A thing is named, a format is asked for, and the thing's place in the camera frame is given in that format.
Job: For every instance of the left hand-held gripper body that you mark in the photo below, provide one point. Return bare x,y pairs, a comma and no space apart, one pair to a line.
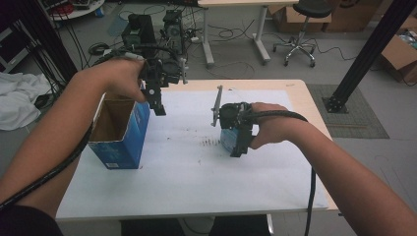
167,72

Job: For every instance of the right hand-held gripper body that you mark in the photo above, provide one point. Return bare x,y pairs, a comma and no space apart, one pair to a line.
234,114

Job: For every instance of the blue cardboard box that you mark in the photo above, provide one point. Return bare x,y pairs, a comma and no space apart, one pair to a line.
131,141

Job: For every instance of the person's right hand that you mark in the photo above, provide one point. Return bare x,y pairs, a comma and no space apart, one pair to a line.
273,126

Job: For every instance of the person's left hand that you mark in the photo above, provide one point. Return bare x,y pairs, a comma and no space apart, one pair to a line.
114,77

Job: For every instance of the grey computer tower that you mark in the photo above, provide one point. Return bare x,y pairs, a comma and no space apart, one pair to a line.
172,31

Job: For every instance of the black computer tower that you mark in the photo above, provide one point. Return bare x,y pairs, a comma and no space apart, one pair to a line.
139,31

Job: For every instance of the white paper sheet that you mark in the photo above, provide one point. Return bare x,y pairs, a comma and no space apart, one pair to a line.
196,177

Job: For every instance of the white desk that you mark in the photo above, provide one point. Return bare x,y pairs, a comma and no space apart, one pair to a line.
236,29

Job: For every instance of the black swivel stool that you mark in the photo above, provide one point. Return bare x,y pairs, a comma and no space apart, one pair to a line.
300,36

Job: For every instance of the round white table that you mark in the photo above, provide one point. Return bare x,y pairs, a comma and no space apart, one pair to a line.
78,8

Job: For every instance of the grey floor mat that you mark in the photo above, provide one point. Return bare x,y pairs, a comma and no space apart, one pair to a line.
357,118

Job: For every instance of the brown cardboard box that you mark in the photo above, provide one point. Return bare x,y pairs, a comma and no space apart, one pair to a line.
305,21

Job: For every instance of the white cloth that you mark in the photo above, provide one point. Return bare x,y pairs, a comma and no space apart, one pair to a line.
18,98

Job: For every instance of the open cardboard box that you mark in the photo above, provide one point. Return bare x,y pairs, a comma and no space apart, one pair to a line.
398,55

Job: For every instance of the person's dark clothing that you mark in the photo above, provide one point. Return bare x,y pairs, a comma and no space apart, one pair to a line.
29,223

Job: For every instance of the black aluminium post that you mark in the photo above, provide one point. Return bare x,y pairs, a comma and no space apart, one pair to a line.
367,55

